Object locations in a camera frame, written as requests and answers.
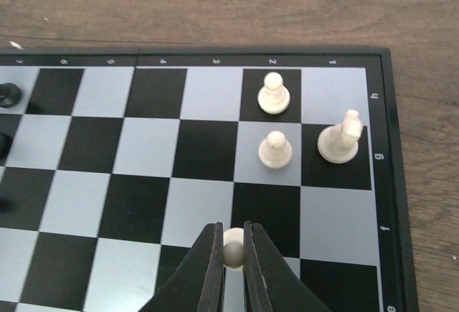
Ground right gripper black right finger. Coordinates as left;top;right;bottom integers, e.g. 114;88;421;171
243;221;330;312

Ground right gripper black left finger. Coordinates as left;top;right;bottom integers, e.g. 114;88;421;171
140;222;224;312

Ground white chess pawn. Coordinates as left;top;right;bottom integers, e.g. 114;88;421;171
223;227;244;270
258;131;293;169

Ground white chess knight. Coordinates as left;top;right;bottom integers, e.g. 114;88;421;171
317;110;364;164

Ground white chess piece on board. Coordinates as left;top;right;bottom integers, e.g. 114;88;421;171
257;72;290;115

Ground black chess pawn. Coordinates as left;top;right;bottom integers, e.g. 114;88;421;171
0;82;22;108
0;133;11;160

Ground black and silver chessboard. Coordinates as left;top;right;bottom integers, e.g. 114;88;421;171
1;47;419;311

